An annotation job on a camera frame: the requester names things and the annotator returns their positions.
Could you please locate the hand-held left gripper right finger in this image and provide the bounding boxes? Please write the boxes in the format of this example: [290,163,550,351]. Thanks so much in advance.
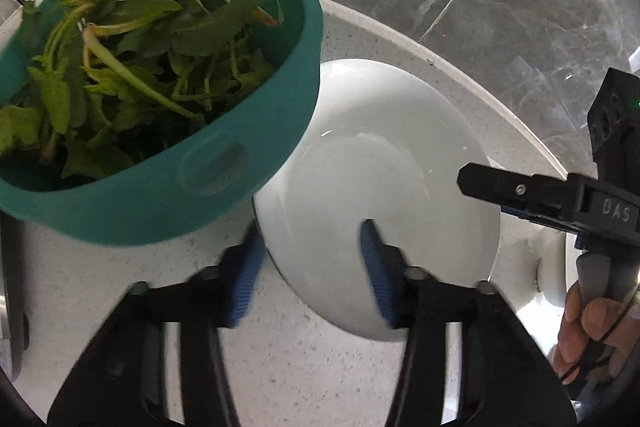
[360,219,578,427]

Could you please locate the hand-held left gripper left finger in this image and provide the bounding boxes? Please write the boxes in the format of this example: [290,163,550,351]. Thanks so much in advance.
[47,224,266,427]

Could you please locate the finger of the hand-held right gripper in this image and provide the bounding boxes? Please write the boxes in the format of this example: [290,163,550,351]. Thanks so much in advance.
[500,206,581,233]
[457,162,583,217]

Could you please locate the plain white bowl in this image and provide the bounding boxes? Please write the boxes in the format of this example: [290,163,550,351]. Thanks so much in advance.
[532,227,583,310]

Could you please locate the white shallow bowl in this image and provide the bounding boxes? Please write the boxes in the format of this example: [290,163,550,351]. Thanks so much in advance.
[252,59,502,342]

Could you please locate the person's right hand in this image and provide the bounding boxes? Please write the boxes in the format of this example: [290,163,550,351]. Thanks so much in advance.
[552,277,640,388]

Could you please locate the teal plastic basin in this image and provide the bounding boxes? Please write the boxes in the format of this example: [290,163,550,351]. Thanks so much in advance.
[0,0,325,247]

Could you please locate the leafy greens in basin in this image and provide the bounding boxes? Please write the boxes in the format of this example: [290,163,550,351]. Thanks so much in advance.
[0,0,286,180]

